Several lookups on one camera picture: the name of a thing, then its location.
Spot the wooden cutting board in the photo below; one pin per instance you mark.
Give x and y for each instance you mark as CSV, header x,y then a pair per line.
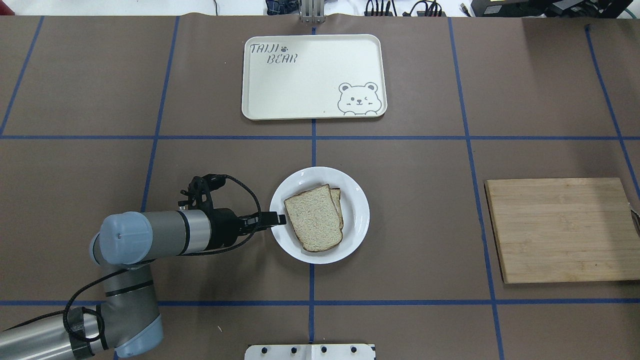
x,y
560,230

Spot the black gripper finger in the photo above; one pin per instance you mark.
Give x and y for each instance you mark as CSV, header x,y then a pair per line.
x,y
271,219

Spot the blue tape grid lines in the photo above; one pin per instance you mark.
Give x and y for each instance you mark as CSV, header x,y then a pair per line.
x,y
103,115

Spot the bread slice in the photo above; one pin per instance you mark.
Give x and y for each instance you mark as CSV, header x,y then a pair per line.
x,y
335,194
313,216

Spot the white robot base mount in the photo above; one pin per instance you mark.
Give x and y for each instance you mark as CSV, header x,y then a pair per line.
x,y
332,351

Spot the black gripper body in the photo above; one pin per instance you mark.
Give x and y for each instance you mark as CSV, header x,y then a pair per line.
x,y
223,228

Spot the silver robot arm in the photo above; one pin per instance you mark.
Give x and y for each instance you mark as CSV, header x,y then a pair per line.
x,y
129,320

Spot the white round plate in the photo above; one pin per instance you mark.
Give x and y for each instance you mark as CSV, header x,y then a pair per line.
x,y
355,211

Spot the cream bear serving tray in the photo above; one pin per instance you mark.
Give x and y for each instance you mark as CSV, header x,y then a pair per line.
x,y
317,76

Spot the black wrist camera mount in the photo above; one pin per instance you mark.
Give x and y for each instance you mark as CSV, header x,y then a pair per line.
x,y
198,192

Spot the silver camera stand post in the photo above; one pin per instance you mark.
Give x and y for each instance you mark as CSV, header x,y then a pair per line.
x,y
312,11

